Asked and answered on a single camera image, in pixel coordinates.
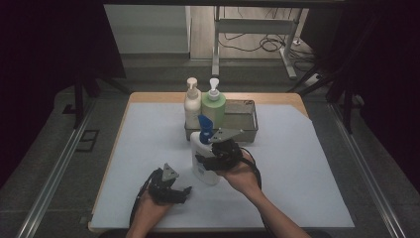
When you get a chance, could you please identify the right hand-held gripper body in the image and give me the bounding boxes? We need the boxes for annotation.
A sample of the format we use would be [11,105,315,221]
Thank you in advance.
[208,127,246,172]

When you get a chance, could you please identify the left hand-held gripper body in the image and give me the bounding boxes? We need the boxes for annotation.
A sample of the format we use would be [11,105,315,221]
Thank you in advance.
[148,162,186,205]

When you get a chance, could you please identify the white bottle with blue pump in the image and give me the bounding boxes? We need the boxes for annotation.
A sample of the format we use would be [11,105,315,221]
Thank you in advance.
[189,114,222,186]

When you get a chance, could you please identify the metal mesh basket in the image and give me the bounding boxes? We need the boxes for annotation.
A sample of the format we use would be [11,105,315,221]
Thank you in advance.
[183,98,260,144]

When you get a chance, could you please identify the green pump bottle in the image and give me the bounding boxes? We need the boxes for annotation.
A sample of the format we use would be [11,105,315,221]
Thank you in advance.
[201,77,228,131]

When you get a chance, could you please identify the cream pump bottle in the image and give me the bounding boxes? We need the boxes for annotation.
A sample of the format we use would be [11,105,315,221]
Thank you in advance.
[183,76,203,130]

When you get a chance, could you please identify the person's left hand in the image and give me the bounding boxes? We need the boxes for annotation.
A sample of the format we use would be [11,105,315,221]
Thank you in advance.
[131,190,174,232]

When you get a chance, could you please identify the person's right hand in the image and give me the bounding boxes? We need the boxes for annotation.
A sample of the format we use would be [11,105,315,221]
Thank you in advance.
[216,150,263,200]

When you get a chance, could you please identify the pale blue table mat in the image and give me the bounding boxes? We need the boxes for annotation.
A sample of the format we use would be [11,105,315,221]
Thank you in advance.
[89,101,356,231]

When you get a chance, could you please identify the white power strip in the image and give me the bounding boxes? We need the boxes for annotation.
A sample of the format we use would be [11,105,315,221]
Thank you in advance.
[305,73,323,87]

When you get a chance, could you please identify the black metal stand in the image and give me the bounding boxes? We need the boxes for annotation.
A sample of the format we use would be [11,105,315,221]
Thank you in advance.
[72,70,131,130]
[286,62,365,135]

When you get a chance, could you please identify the white cabinet panel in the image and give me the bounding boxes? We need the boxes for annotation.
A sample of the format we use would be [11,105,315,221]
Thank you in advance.
[104,4,192,55]

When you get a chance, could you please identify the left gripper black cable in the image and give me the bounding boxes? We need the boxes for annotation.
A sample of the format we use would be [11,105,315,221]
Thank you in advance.
[129,168,163,229]

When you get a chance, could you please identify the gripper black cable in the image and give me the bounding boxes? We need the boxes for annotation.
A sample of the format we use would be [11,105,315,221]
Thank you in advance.
[129,168,163,229]
[238,146,275,238]

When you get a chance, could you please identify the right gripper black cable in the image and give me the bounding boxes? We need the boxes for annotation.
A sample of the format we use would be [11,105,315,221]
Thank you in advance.
[238,146,275,238]

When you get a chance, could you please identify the metal floor rail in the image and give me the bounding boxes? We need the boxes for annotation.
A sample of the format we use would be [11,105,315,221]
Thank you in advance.
[327,102,406,238]
[15,98,97,238]

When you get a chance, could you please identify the black floor cables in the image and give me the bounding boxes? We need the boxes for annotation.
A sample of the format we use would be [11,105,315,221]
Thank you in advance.
[219,6,316,72]

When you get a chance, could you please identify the white metal desk frame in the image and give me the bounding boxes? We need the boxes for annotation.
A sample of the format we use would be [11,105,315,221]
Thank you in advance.
[211,5,304,80]

